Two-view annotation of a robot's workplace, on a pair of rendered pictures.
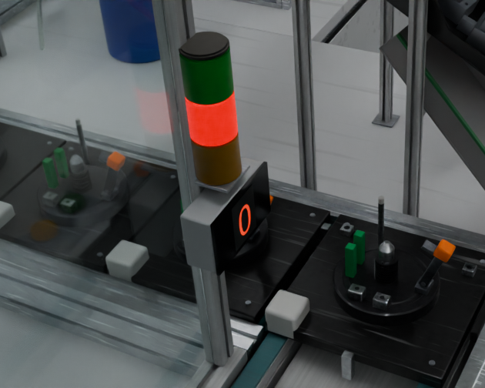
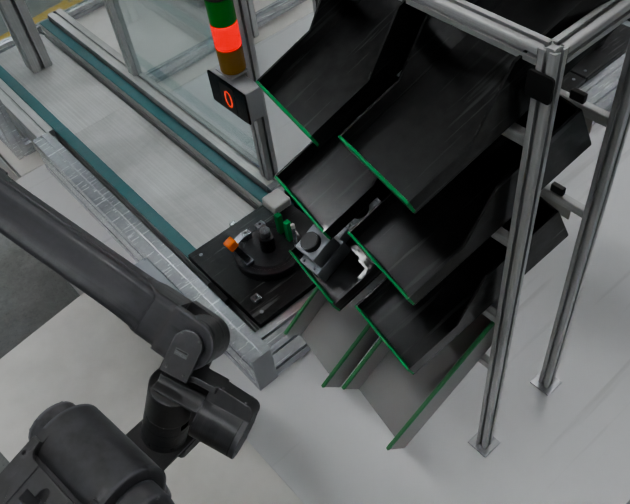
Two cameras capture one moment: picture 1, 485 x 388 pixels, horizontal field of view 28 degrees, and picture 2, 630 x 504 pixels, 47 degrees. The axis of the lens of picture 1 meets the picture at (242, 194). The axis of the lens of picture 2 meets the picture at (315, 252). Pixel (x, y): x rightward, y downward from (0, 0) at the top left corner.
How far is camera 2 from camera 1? 1.73 m
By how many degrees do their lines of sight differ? 75
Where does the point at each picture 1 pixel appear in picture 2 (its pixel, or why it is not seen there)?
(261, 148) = (530, 278)
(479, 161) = (312, 304)
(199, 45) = not seen: outside the picture
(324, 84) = not seen: outside the picture
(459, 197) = not seen: hidden behind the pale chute
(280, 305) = (275, 194)
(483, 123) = (354, 322)
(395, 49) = not seen: hidden behind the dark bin
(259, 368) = (256, 192)
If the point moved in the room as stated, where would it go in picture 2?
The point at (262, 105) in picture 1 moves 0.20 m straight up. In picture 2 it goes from (603, 296) to (627, 228)
